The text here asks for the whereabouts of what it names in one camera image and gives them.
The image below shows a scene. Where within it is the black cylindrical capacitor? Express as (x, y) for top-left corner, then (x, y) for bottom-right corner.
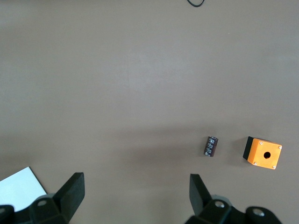
(203, 135), (220, 158)

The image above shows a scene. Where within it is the white drawer cabinet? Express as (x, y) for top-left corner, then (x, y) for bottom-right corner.
(0, 166), (49, 212)

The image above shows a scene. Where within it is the orange button box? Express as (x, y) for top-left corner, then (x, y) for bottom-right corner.
(242, 136), (283, 171)

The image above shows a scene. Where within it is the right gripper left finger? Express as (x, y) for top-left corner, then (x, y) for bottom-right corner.
(25, 172), (85, 224)

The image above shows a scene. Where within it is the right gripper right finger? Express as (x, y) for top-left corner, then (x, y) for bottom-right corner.
(185, 173), (233, 224)

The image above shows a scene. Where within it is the black loop cable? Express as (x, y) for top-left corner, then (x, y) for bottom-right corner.
(186, 0), (206, 8)

